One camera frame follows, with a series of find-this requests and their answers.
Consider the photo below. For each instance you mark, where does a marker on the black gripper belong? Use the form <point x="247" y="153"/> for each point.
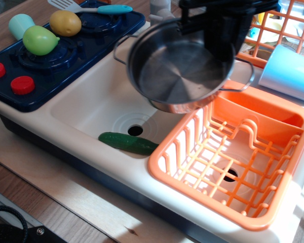
<point x="200" y="15"/>

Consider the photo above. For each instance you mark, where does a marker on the stainless steel pan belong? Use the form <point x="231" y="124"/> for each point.
<point x="174" y="72"/>

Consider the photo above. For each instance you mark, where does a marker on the orange plastic drying rack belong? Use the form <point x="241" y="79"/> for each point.
<point x="235" y="156"/>

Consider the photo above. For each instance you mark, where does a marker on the cream toy sink unit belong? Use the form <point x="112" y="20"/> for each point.
<point x="102" y="100"/>

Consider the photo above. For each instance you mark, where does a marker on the grey toy faucet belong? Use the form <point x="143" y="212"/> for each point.
<point x="160" y="10"/>

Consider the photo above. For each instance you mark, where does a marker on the light blue plastic cup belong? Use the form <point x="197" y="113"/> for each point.
<point x="284" y="72"/>

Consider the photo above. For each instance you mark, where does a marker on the green toy cucumber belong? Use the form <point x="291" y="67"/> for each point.
<point x="128" y="143"/>

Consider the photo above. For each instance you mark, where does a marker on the yellow-brown toy potato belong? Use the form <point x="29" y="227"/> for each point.
<point x="65" y="23"/>

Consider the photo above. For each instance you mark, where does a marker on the green toy pear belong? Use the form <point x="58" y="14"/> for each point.
<point x="39" y="40"/>

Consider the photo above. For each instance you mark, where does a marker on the mint green plastic cup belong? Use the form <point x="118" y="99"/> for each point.
<point x="19" y="24"/>

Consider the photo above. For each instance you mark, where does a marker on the dark blue toy stove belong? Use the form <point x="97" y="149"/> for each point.
<point x="72" y="57"/>

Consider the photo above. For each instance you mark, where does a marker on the red stove knob right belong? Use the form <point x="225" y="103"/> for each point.
<point x="22" y="85"/>

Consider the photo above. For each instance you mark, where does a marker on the orange wire basket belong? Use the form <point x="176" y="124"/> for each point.
<point x="282" y="26"/>

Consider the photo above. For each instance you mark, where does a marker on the spatula with blue handle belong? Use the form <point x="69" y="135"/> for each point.
<point x="104" y="10"/>

